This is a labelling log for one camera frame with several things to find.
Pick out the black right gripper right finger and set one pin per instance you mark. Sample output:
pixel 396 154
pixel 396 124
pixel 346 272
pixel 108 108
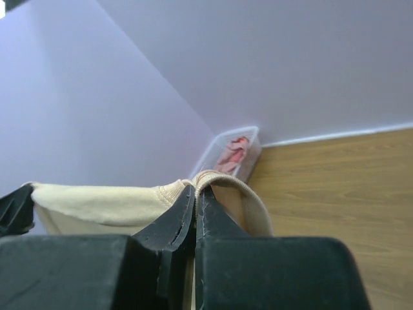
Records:
pixel 235 270

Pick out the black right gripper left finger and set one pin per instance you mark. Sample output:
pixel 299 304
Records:
pixel 152 269

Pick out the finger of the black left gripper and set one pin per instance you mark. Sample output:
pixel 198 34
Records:
pixel 17 212

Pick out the beige t shirt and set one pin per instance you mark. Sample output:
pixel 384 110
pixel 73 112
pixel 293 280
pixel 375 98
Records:
pixel 70 209

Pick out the white perforated plastic basket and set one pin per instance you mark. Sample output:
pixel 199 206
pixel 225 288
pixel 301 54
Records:
pixel 217 146

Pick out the dusty pink t shirt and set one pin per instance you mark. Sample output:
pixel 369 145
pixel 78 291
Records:
pixel 233 154

